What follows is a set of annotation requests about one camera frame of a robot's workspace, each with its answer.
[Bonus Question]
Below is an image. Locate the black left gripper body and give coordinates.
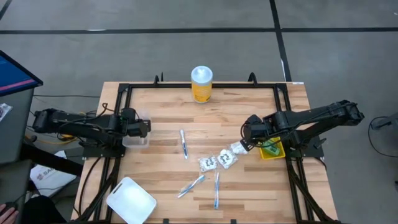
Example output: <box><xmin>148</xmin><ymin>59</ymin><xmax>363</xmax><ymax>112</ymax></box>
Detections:
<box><xmin>126</xmin><ymin>119</ymin><xmax>152</xmax><ymax>138</ymax></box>

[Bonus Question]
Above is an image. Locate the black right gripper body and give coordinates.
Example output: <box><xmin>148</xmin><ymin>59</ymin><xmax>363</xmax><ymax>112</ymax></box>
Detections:
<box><xmin>241</xmin><ymin>114</ymin><xmax>269</xmax><ymax>144</ymax></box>

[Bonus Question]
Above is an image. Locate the printed clear cotton packet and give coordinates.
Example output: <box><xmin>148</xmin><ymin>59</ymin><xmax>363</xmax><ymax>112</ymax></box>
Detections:
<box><xmin>216</xmin><ymin>148</ymin><xmax>239</xmax><ymax>170</ymax></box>
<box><xmin>198</xmin><ymin>155</ymin><xmax>218</xmax><ymax>173</ymax></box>
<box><xmin>229</xmin><ymin>141</ymin><xmax>249</xmax><ymax>156</ymax></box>

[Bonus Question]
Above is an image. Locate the green travel bottle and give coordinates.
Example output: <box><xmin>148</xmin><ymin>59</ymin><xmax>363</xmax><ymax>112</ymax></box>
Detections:
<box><xmin>264</xmin><ymin>142</ymin><xmax>280</xmax><ymax>156</ymax></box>

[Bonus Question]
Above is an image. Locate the white blue toothbrush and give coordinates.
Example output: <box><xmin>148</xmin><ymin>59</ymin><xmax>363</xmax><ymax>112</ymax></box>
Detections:
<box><xmin>179</xmin><ymin>129</ymin><xmax>189</xmax><ymax>161</ymax></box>
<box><xmin>177</xmin><ymin>174</ymin><xmax>206</xmax><ymax>199</ymax></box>
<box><xmin>213</xmin><ymin>172</ymin><xmax>220</xmax><ymax>210</ymax></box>

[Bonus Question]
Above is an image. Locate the clear plastic container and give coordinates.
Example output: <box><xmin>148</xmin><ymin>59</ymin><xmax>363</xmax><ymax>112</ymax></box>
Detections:
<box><xmin>121</xmin><ymin>108</ymin><xmax>152</xmax><ymax>149</ymax></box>

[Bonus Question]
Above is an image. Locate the yellow plastic basket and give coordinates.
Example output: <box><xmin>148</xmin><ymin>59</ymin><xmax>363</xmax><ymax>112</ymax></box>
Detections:
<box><xmin>259</xmin><ymin>136</ymin><xmax>286</xmax><ymax>161</ymax></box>

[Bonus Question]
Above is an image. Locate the wipes canister yellow label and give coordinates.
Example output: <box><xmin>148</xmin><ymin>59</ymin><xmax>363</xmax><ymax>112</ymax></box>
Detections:
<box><xmin>190</xmin><ymin>65</ymin><xmax>214</xmax><ymax>104</ymax></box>

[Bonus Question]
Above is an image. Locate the white plastic tray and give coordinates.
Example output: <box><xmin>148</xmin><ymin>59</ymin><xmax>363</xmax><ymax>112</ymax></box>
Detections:
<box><xmin>106</xmin><ymin>176</ymin><xmax>157</xmax><ymax>224</ymax></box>

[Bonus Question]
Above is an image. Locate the black desk crossbar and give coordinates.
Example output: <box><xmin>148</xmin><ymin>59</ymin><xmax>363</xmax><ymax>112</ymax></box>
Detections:
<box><xmin>20</xmin><ymin>142</ymin><xmax>84</xmax><ymax>177</ymax></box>

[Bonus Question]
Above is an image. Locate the white paper bag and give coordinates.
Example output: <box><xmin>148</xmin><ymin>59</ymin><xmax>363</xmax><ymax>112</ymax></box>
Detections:
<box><xmin>29</xmin><ymin>150</ymin><xmax>77</xmax><ymax>198</ymax></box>

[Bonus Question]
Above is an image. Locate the grey desk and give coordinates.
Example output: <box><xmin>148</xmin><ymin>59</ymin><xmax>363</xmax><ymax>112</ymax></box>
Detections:
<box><xmin>0</xmin><ymin>88</ymin><xmax>35</xmax><ymax>166</ymax></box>

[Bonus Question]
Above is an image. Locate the person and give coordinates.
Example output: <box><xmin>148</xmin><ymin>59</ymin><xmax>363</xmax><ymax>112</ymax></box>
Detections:
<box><xmin>21</xmin><ymin>195</ymin><xmax>68</xmax><ymax>224</ymax></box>

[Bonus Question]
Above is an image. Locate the small packet on desk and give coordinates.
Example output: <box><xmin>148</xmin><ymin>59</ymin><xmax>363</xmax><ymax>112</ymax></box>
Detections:
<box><xmin>0</xmin><ymin>103</ymin><xmax>14</xmax><ymax>123</ymax></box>

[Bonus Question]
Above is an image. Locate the computer monitor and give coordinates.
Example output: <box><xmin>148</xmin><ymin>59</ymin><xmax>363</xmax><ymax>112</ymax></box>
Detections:
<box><xmin>0</xmin><ymin>49</ymin><xmax>44</xmax><ymax>97</ymax></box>

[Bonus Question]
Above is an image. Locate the person's hand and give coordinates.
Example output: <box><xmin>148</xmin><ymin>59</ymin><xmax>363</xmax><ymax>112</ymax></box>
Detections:
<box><xmin>0</xmin><ymin>203</ymin><xmax>19</xmax><ymax>224</ymax></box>

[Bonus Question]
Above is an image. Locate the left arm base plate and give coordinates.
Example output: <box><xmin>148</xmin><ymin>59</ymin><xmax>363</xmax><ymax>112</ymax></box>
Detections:
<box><xmin>81</xmin><ymin>145</ymin><xmax>126</xmax><ymax>159</ymax></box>

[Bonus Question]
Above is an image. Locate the black aluminium table frame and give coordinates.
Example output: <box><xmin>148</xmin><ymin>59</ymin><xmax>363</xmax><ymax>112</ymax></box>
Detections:
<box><xmin>72</xmin><ymin>73</ymin><xmax>340</xmax><ymax>224</ymax></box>

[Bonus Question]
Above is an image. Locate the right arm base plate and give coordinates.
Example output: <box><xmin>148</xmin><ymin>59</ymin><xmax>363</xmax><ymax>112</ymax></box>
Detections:
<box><xmin>285</xmin><ymin>133</ymin><xmax>325</xmax><ymax>159</ymax></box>

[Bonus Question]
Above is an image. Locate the yellow floor cable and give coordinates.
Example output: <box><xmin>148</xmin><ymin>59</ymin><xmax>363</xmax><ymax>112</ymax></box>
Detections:
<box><xmin>24</xmin><ymin>133</ymin><xmax>78</xmax><ymax>146</ymax></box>

